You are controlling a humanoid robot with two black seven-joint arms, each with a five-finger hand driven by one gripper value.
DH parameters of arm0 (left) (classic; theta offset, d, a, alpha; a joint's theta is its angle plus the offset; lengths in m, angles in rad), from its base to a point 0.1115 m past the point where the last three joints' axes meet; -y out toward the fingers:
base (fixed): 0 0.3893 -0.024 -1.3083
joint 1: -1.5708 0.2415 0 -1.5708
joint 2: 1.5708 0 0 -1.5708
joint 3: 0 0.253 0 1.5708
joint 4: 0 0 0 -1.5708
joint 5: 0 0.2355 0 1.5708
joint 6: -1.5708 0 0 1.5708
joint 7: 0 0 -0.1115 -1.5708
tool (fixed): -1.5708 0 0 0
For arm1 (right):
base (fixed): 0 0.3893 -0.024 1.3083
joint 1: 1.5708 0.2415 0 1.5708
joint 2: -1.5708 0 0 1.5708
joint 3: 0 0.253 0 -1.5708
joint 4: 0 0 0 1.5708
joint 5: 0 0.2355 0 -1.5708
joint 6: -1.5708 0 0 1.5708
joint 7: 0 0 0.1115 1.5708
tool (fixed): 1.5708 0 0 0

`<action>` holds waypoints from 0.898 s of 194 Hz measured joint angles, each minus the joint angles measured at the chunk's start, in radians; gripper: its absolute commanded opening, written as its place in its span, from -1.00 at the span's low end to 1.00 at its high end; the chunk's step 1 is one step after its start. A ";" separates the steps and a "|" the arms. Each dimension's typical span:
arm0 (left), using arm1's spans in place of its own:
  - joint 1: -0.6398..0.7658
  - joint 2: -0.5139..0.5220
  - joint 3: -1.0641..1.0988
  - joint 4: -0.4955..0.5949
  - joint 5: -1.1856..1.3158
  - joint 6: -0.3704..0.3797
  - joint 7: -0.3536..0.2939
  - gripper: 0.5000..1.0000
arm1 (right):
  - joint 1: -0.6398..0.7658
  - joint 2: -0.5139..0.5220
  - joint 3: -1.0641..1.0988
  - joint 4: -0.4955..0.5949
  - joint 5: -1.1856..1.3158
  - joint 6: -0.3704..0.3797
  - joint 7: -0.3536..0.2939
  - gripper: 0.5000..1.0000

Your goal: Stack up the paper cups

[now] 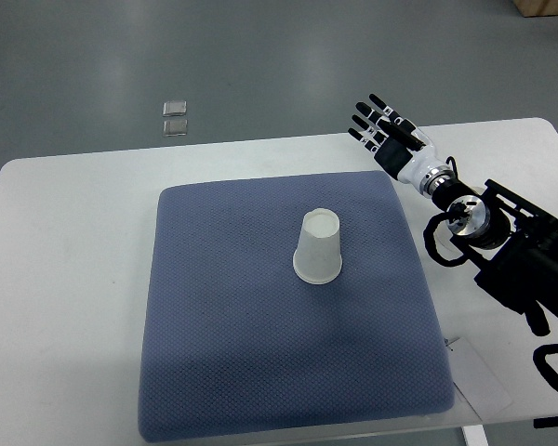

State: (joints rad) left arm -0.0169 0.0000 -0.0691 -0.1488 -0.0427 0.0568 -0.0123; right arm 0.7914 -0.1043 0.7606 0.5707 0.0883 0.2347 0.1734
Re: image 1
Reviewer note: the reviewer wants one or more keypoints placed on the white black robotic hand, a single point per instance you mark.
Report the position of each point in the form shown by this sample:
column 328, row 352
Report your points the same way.
column 401, row 154

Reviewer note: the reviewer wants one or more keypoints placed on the white paper cup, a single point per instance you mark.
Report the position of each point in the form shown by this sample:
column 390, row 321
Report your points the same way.
column 317, row 259
column 468, row 221

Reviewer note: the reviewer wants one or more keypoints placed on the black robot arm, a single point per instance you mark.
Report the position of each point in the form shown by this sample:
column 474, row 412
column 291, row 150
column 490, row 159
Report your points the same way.
column 512, row 242

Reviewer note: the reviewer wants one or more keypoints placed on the white paper cup on mat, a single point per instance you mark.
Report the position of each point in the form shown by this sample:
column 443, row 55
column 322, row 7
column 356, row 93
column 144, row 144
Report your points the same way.
column 317, row 259

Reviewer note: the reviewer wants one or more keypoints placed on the wooden box corner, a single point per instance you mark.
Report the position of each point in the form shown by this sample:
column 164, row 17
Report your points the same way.
column 537, row 8

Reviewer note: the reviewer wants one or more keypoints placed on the upper metal floor plate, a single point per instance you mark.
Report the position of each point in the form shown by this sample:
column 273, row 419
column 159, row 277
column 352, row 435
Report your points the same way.
column 175, row 108

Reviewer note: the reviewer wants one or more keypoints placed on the blue textured cushion mat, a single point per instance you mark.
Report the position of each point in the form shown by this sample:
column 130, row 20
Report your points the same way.
column 234, row 341

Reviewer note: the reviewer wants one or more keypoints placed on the white paper tag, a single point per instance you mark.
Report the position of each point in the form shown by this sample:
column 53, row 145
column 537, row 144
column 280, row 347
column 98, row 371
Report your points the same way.
column 475, row 381

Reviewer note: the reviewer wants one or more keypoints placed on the white table leg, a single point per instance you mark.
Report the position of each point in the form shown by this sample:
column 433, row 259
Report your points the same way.
column 474, row 435

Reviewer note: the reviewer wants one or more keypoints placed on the black table control panel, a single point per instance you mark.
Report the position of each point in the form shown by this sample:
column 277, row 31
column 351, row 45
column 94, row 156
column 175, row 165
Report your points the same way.
column 549, row 422

